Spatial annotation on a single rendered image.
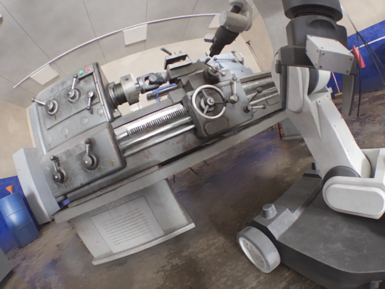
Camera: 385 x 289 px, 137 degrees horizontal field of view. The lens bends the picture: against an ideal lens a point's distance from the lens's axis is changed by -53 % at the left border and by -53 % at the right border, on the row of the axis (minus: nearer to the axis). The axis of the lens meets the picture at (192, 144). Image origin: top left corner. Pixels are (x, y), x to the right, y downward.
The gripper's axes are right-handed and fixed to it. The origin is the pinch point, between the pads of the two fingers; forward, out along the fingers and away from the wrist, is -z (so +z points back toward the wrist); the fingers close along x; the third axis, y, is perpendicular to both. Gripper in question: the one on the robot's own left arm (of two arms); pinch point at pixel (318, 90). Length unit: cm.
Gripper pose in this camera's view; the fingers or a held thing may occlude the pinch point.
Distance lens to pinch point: 25.6
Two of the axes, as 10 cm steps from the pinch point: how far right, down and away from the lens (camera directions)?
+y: -3.6, 4.2, -8.3
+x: -9.3, -0.6, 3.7
